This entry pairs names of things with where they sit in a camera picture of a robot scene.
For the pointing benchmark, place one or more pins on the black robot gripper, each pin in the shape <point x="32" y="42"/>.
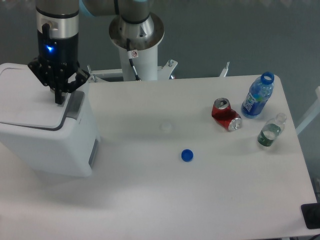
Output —
<point x="57" y="65"/>

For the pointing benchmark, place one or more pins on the white trash can lid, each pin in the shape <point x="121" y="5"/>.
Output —
<point x="25" y="102"/>

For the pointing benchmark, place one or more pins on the white trash can body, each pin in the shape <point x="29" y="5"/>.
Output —
<point x="67" y="150"/>

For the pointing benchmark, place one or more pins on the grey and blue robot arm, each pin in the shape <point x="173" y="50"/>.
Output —
<point x="135" y="30"/>

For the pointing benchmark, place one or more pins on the white bottle cap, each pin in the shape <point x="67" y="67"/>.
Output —
<point x="166" y="126"/>

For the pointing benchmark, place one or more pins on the blue bottle cap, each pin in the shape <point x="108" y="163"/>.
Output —
<point x="187" y="155"/>

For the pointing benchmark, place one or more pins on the crushed red soda can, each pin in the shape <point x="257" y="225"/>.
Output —
<point x="225" y="116"/>

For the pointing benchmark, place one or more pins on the blue plastic drink bottle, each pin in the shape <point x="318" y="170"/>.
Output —
<point x="259" y="93"/>

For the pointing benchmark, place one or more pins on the clear bottle with green label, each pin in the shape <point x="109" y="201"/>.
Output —
<point x="272" y="129"/>

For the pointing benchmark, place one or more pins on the black device at table edge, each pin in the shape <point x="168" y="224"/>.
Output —
<point x="311" y="215"/>

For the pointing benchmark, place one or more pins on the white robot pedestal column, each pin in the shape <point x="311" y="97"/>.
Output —
<point x="146" y="64"/>

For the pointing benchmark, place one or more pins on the white metal base frame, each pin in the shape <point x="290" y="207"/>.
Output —
<point x="113" y="75"/>

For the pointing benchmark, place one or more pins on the white post at right edge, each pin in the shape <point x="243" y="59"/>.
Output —
<point x="311" y="113"/>

